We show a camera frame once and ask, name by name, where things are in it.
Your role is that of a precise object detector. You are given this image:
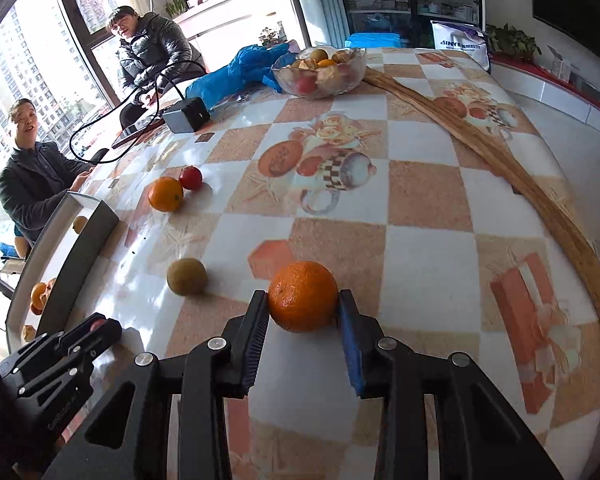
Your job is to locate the black cable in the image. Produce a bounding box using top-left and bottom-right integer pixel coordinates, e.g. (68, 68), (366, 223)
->
(70, 60), (208, 163)

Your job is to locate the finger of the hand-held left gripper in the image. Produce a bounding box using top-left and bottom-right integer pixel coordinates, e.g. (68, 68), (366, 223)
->
(0, 312), (107, 382)
(17, 321), (124, 402)

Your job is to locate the blue plastic crate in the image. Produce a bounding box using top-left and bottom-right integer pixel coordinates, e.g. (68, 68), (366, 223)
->
(347, 31), (402, 50)

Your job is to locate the grey blue curtain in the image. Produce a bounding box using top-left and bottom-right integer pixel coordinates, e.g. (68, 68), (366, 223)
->
(287, 0), (348, 48)

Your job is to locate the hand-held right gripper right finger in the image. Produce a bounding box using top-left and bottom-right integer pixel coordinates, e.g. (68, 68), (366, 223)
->
(336, 289), (563, 480)

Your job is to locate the phone in red case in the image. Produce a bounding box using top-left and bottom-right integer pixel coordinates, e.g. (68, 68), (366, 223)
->
(111, 117), (168, 150)

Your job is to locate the white carton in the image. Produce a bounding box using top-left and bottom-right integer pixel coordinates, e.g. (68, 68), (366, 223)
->
(547, 45), (573, 81)

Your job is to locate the glass bowl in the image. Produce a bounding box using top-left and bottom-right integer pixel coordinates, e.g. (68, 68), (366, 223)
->
(271, 46), (367, 100)

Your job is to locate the green potted plant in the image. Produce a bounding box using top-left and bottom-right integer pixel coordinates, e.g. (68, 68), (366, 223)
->
(486, 23), (542, 63)

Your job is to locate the large bumpy orange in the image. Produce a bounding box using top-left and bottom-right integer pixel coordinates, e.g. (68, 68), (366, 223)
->
(267, 261), (340, 333)

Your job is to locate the blue plastic bag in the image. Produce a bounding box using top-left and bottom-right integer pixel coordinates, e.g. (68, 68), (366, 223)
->
(185, 42), (301, 106)

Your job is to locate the white printed bag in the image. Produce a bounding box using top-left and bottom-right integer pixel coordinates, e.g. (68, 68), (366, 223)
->
(430, 20), (492, 72)

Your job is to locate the white television stand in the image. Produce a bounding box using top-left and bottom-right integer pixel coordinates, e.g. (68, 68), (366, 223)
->
(490, 57), (600, 131)

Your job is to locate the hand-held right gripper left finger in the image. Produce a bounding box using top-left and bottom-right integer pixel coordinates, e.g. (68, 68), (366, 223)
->
(42, 290), (271, 480)

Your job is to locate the long wooden board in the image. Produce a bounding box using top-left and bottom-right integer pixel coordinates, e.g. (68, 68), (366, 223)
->
(364, 67), (600, 347)

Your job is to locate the grey power adapter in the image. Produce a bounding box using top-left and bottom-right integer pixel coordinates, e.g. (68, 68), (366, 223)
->
(161, 97), (211, 134)

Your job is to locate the shallow white box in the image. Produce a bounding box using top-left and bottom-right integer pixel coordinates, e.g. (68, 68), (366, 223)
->
(5, 191), (121, 346)

